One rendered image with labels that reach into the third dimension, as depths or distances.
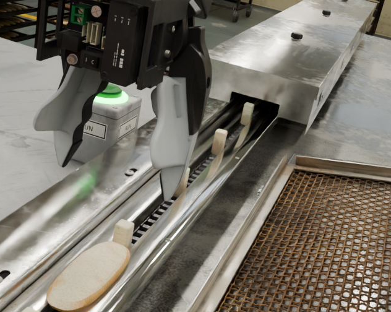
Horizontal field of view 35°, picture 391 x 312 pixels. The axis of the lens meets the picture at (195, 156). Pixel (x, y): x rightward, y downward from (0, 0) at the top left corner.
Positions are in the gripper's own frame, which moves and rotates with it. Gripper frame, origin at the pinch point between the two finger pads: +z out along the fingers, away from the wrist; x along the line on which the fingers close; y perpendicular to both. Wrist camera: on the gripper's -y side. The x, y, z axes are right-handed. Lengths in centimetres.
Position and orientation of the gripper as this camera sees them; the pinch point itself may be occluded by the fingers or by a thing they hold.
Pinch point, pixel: (119, 166)
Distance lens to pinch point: 46.9
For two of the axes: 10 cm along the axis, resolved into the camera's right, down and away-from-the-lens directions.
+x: 9.3, 2.9, -2.4
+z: -1.8, 9.1, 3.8
